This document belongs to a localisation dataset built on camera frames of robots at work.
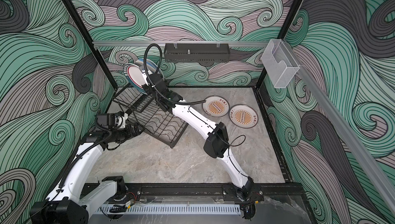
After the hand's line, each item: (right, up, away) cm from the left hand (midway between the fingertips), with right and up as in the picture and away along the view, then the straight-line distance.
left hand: (138, 129), depth 79 cm
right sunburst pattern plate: (+64, +4, +24) cm, 68 cm away
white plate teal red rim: (-3, +28, +6) cm, 29 cm away
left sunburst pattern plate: (+45, +11, +28) cm, 54 cm away
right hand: (+7, +29, -2) cm, 30 cm away
